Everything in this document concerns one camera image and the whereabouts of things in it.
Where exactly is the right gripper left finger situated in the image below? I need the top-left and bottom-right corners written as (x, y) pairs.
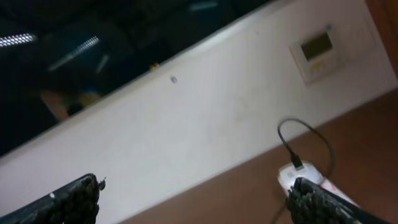
top-left (1, 174), bottom-right (106, 224)

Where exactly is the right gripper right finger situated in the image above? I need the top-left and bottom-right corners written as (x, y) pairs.
top-left (287, 177), bottom-right (389, 224)

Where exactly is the black USB charging cable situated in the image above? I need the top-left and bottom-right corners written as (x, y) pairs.
top-left (270, 117), bottom-right (336, 224)

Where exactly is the white USB charger plug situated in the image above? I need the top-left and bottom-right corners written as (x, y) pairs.
top-left (277, 161), bottom-right (325, 196)

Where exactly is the white power strip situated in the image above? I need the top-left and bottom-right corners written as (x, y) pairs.
top-left (320, 179), bottom-right (358, 207)

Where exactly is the dark glass window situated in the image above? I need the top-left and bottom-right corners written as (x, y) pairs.
top-left (1, 0), bottom-right (268, 154)

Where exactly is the white wall thermostat panel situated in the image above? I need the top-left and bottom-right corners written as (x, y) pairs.
top-left (288, 14), bottom-right (379, 86)

